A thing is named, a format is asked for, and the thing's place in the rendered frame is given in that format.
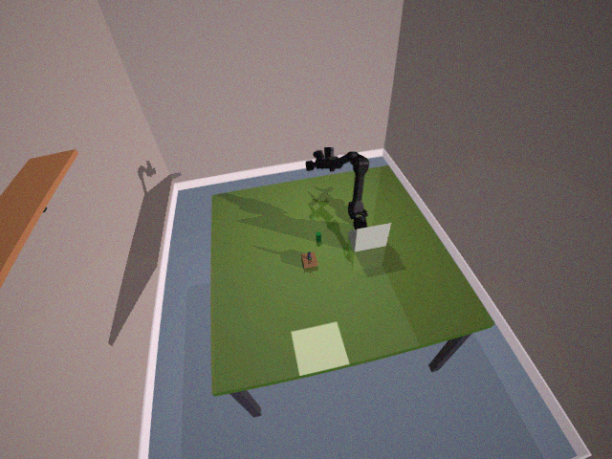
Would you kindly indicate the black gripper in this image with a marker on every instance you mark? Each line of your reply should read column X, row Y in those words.
column 311, row 165

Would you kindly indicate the brown square block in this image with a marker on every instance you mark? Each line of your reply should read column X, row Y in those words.
column 309, row 263

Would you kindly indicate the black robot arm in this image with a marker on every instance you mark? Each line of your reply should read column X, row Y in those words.
column 360, row 165

